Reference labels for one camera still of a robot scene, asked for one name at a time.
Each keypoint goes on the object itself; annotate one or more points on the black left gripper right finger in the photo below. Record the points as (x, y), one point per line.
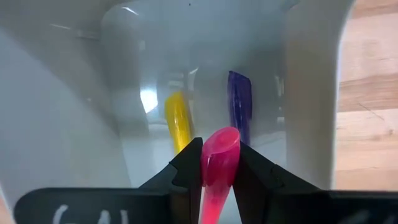
(311, 207)

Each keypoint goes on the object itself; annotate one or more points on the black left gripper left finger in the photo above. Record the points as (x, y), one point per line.
(109, 207)

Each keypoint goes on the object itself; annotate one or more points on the pink translucent highlighter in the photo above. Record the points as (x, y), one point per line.
(219, 161)

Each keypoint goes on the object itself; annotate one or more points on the yellow translucent highlighter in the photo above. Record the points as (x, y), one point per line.
(178, 121)

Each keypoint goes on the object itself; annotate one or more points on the purple translucent highlighter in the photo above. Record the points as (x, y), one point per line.
(239, 105)

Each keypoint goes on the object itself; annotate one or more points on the white opaque plastic bin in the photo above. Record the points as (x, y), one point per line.
(62, 109)

